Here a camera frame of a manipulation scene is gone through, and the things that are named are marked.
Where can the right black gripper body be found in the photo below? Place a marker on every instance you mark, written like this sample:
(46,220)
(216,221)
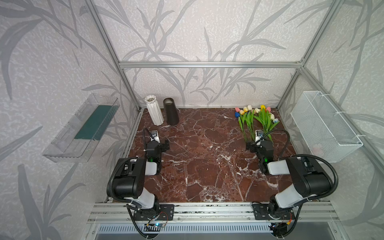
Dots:
(259,146)

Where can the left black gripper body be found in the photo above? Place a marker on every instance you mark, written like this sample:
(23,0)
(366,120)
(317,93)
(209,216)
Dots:
(156,145)

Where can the black cylindrical vase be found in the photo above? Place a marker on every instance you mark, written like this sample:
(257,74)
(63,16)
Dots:
(171,111)

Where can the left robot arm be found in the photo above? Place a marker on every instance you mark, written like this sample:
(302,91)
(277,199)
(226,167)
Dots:
(127,180)

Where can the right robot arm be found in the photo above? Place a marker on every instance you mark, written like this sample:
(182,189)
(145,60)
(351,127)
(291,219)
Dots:
(312,177)

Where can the white ribbed vase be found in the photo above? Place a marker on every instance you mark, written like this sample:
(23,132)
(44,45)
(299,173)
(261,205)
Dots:
(154,110)

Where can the bunch of remaining tulips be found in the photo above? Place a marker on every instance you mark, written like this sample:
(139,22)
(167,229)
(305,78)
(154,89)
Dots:
(263,115)

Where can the pink object in basket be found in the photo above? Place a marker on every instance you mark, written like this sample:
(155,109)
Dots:
(317,150)

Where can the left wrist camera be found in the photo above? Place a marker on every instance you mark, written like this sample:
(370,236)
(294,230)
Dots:
(155,136)

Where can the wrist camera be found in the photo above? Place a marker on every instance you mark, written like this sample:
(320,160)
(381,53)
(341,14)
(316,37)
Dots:
(258,135)
(155,136)

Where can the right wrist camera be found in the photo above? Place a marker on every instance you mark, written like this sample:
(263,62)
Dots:
(258,135)

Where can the white wire mesh basket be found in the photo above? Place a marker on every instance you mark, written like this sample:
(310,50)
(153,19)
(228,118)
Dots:
(321,123)

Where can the clear plastic wall tray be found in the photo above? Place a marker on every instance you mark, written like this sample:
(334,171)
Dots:
(79,138)

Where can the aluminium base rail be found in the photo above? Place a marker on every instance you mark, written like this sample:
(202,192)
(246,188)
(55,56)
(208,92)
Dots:
(199,218)

